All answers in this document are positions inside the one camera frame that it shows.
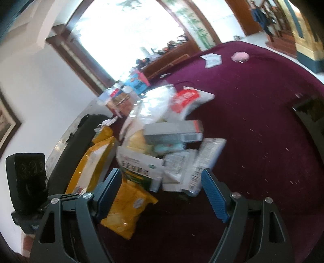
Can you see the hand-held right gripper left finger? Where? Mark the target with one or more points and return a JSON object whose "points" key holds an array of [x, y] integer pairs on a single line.
{"points": [[108, 189]]}

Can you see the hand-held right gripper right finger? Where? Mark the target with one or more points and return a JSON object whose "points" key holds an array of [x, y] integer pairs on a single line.
{"points": [[215, 199]]}

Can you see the red label wet wipe packet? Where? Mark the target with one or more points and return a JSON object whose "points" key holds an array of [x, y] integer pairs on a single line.
{"points": [[186, 100]]}

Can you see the yellow crinkled packet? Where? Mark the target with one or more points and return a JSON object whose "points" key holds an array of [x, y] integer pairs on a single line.
{"points": [[126, 210]]}

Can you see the large yellow white packet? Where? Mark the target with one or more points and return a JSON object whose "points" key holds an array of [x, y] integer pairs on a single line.
{"points": [[88, 164]]}

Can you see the white green box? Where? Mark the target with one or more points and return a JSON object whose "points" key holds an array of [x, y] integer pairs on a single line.
{"points": [[136, 167]]}

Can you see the long white printed packet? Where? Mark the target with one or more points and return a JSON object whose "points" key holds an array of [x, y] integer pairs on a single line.
{"points": [[207, 154]]}

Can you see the pale yellow packet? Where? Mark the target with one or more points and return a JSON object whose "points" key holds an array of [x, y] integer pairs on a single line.
{"points": [[136, 141]]}

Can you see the black bag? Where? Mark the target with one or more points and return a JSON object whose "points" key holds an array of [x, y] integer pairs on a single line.
{"points": [[73, 146]]}

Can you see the small yellow packet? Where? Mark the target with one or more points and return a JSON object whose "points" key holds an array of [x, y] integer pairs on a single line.
{"points": [[103, 134]]}

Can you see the purple tablecloth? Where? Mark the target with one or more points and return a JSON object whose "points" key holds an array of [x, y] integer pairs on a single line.
{"points": [[253, 151]]}

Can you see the light blue packet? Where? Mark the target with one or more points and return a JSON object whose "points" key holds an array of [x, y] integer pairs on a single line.
{"points": [[167, 148]]}

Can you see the grey cardboard box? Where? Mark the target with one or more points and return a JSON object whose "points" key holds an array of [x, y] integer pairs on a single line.
{"points": [[172, 131]]}

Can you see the clear food jar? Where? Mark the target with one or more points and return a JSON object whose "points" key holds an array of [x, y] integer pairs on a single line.
{"points": [[119, 103]]}

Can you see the clear plastic bag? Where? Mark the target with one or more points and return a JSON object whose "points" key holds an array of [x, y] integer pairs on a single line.
{"points": [[154, 101]]}

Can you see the blue snack box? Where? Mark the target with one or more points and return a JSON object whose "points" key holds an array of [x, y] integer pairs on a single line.
{"points": [[138, 82]]}

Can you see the white paper cards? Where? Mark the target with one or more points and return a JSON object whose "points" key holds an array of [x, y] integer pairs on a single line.
{"points": [[211, 60]]}

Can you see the pink round object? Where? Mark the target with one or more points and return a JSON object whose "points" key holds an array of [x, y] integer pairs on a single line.
{"points": [[240, 57]]}

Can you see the wooden cabinet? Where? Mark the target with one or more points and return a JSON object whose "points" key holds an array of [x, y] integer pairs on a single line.
{"points": [[172, 58]]}

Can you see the window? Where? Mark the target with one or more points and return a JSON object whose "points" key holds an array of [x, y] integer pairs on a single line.
{"points": [[121, 32]]}

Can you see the bamboo painting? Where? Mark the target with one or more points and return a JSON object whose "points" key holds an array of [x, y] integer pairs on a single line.
{"points": [[195, 27]]}

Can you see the wooden staircase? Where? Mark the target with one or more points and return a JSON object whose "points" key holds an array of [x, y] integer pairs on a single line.
{"points": [[283, 38]]}

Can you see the wooden door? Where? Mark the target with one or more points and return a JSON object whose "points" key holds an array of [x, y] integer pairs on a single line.
{"points": [[240, 15]]}

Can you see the framed wall picture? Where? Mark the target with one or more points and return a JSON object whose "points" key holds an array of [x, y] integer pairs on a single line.
{"points": [[6, 121]]}

